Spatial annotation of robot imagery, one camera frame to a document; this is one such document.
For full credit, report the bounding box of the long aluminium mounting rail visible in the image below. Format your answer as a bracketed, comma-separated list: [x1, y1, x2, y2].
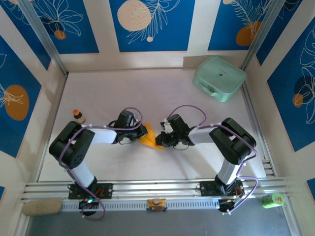
[21, 177, 293, 204]

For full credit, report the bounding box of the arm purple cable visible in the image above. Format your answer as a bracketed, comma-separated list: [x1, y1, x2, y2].
[166, 105, 258, 214]
[59, 107, 144, 221]

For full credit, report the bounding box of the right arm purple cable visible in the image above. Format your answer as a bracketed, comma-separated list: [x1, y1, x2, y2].
[166, 105, 258, 214]

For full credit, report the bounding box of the black controller board with wires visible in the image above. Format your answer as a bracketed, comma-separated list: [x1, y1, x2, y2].
[78, 198, 99, 210]
[218, 198, 239, 216]

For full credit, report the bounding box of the green cup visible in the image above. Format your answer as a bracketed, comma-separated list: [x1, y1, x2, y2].
[260, 192, 285, 209]

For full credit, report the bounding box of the mint green zip pouch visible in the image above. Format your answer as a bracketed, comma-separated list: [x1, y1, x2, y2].
[192, 56, 248, 103]

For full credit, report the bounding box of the aluminium frame post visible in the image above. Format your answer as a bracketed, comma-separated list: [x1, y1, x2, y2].
[18, 0, 68, 76]
[241, 0, 287, 71]

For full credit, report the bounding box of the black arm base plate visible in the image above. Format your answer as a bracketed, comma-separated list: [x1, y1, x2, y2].
[68, 182, 114, 200]
[196, 180, 246, 197]

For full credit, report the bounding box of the yellow paper sheet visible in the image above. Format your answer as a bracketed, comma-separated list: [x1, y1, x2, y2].
[138, 122, 164, 151]

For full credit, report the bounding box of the aluminium side rail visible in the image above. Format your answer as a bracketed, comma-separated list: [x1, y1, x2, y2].
[240, 81, 276, 177]

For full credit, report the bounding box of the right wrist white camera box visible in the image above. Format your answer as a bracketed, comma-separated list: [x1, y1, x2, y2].
[159, 120, 173, 133]

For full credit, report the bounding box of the small brown bottle orange cap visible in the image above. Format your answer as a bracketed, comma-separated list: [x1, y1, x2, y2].
[72, 109, 86, 125]

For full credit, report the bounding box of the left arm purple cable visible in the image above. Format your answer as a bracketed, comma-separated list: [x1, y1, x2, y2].
[59, 107, 144, 221]

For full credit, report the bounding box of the white slotted cable duct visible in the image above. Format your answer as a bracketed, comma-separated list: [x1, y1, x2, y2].
[60, 198, 222, 212]

